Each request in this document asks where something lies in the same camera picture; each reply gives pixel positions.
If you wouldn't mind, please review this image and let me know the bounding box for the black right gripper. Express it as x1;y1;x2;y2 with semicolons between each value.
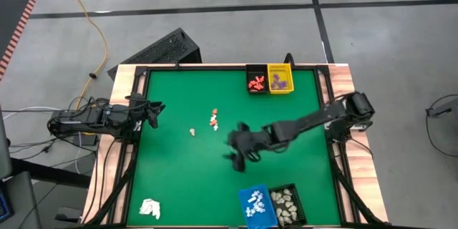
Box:
222;121;273;174

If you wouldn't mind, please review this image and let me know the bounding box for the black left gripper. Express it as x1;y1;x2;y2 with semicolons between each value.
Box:
122;92;167;130

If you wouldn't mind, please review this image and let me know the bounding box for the blue plastic basket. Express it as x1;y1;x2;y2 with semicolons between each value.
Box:
238;184;277;229

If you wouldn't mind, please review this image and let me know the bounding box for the black plastic basket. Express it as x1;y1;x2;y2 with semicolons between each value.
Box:
245;64;269;95
268;183;308;228

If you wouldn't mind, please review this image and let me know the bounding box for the green table mat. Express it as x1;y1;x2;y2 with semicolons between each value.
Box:
127;69;341;227

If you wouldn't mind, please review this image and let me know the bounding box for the yellow plastic basket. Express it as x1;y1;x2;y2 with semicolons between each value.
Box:
267;63;295;95

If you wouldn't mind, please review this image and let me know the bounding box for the crumpled white paper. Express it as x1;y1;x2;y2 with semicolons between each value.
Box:
138;198;161;220

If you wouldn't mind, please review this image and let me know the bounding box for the black floor beam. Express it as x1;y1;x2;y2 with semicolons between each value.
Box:
10;157;92;189

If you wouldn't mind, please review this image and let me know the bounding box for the grey monitor panel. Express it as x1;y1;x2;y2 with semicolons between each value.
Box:
0;107;14;180

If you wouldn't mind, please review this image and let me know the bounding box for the black orange striped floor mat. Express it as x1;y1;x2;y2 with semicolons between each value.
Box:
0;0;38;79

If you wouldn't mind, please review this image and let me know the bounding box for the yellow floor cable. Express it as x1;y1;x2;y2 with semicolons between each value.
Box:
56;0;109;110

